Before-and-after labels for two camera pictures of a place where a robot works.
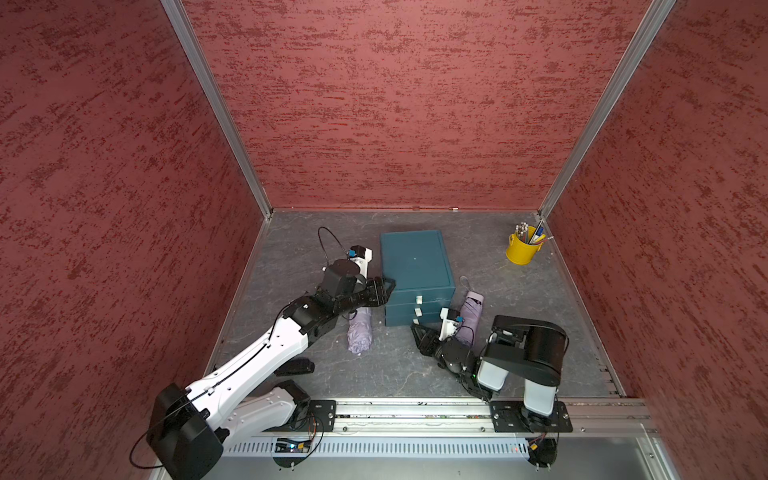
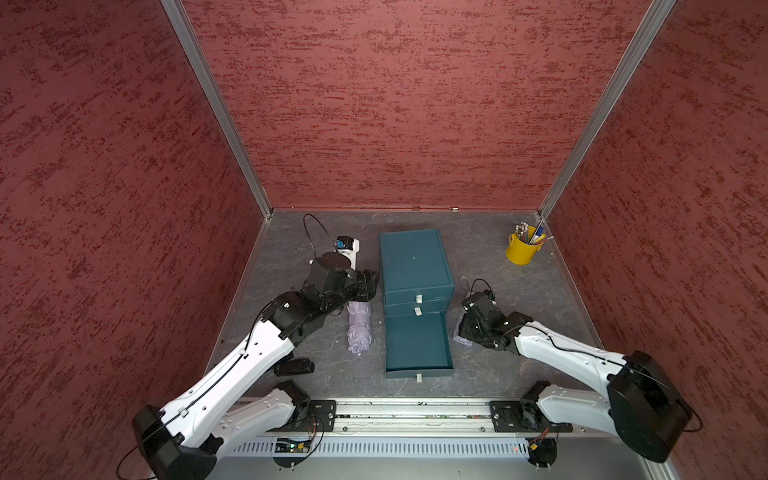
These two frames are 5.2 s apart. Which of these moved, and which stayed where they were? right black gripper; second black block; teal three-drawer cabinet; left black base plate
Moved: right black gripper; teal three-drawer cabinet
Stayed: second black block; left black base plate
